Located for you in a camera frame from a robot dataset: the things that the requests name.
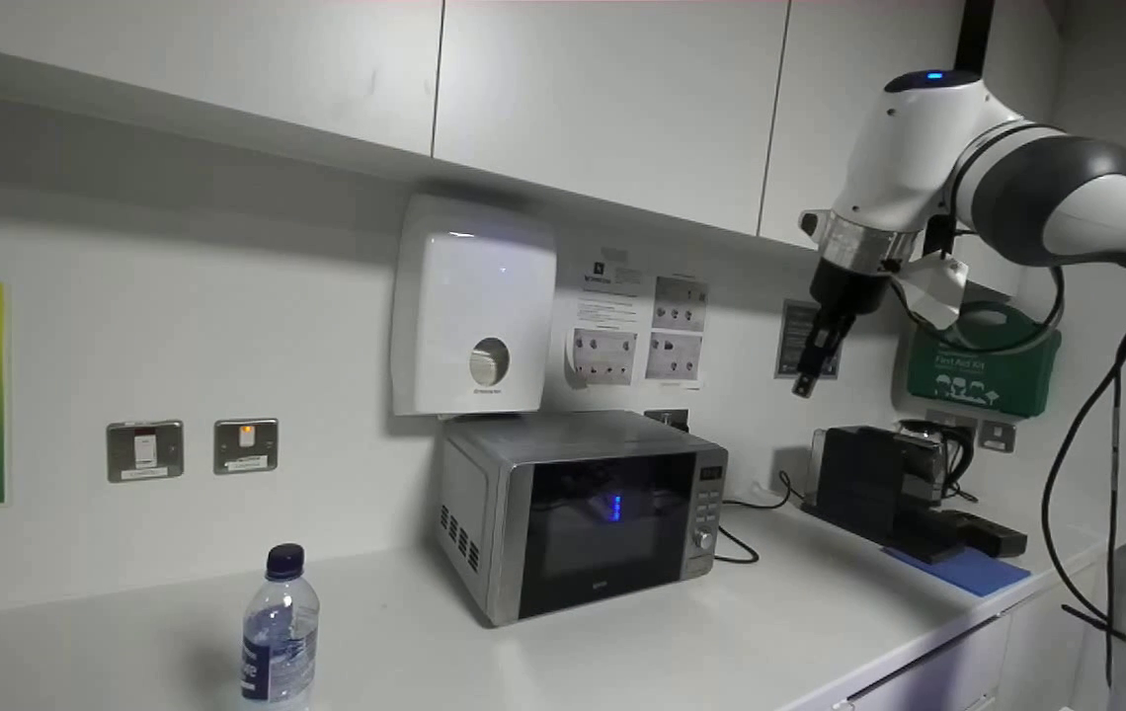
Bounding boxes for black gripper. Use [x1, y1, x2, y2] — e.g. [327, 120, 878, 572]
[789, 256, 892, 405]

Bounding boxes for black glass microwave door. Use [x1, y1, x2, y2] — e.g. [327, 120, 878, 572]
[519, 449, 702, 626]

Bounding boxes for silver microwave body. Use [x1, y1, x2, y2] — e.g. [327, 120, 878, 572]
[431, 406, 730, 632]

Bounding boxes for black coffee machine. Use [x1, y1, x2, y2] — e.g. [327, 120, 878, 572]
[809, 422, 981, 546]

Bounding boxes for white socket instruction sheet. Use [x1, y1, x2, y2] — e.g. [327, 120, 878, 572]
[643, 327, 706, 386]

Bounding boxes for small white header label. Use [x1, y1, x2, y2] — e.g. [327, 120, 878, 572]
[582, 249, 653, 298]

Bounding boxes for blue mat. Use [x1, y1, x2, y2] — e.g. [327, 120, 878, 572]
[882, 542, 1034, 601]

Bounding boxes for white upper cabinet door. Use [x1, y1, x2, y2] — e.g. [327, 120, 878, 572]
[435, 0, 795, 236]
[756, 0, 1068, 253]
[0, 0, 446, 156]

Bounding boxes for white paper towel dispenser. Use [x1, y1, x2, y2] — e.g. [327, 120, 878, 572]
[386, 194, 560, 422]

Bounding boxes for clear water bottle blue cap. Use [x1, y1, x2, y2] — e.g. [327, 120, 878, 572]
[238, 542, 324, 711]

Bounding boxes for double wall socket with plugs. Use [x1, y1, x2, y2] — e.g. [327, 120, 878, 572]
[770, 446, 821, 505]

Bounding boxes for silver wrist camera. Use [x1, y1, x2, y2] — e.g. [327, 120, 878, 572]
[902, 253, 976, 334]

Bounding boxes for wall power sockets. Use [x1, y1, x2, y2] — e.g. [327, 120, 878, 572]
[653, 274, 713, 334]

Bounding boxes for black microwave power cable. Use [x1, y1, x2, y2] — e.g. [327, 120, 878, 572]
[714, 486, 789, 568]

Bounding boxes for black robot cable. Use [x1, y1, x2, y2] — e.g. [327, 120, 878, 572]
[1038, 281, 1126, 664]

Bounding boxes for metal wall switch plate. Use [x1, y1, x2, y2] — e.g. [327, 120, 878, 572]
[211, 414, 283, 480]
[101, 420, 191, 486]

